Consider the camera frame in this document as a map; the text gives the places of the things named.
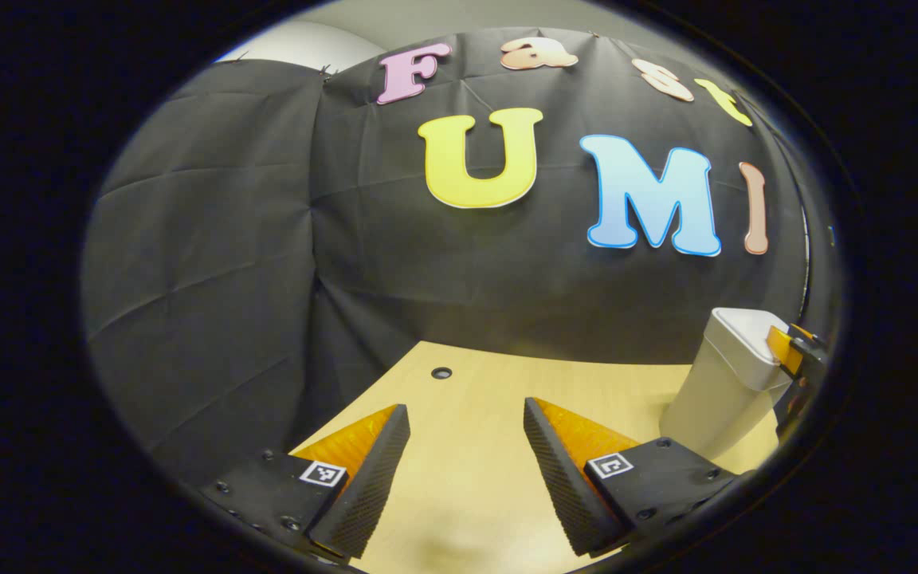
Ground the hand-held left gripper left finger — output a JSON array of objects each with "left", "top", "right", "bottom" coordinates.
[{"left": 202, "top": 403, "right": 412, "bottom": 564}]

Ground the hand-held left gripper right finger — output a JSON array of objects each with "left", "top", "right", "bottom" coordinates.
[{"left": 523, "top": 397, "right": 739, "bottom": 557}]

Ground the grey desktop garbage bin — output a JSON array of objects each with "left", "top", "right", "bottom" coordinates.
[{"left": 658, "top": 307, "right": 793, "bottom": 462}]

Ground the wooden desktop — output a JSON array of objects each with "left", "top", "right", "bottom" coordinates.
[{"left": 288, "top": 341, "right": 783, "bottom": 574}]

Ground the black backdrop cloth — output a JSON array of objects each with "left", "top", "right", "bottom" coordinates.
[{"left": 80, "top": 28, "right": 834, "bottom": 483}]

